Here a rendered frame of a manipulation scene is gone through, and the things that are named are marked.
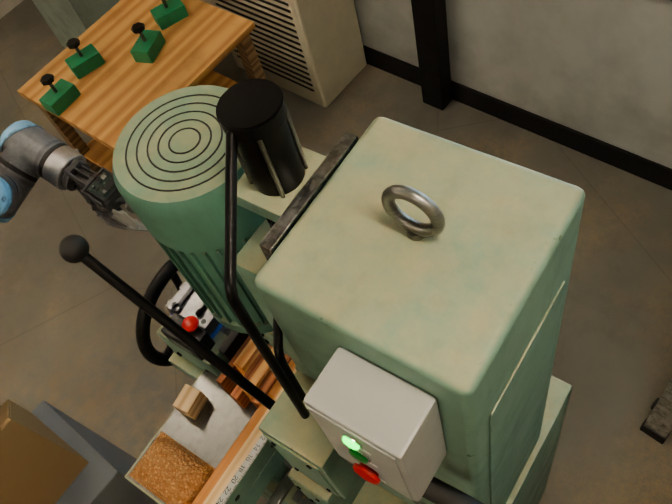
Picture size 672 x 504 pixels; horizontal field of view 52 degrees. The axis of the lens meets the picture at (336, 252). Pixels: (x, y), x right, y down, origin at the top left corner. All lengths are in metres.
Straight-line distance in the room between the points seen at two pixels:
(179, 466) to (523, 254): 0.80
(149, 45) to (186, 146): 1.75
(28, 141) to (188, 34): 1.07
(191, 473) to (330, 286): 0.69
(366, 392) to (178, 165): 0.32
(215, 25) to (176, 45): 0.15
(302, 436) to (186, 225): 0.26
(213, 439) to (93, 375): 1.32
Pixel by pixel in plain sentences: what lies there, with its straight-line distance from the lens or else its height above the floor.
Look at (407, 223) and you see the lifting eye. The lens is 0.60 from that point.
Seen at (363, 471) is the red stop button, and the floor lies 1.37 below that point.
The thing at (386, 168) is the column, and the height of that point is 1.52.
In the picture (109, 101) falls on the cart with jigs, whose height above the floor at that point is 0.53.
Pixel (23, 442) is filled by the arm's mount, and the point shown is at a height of 0.79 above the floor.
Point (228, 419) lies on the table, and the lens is 1.27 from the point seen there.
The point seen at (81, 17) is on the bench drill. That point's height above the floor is 0.34.
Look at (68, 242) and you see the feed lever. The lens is 0.88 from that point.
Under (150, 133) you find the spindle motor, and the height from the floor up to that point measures 1.50.
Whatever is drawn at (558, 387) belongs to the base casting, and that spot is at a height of 0.80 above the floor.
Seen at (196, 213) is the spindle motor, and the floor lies 1.49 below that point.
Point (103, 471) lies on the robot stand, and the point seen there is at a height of 0.55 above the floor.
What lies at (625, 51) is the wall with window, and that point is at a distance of 2.26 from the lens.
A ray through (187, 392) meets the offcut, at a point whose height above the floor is 0.94.
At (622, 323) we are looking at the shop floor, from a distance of 2.29.
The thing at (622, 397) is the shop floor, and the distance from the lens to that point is 2.20.
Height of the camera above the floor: 2.03
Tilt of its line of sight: 56 degrees down
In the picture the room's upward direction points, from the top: 20 degrees counter-clockwise
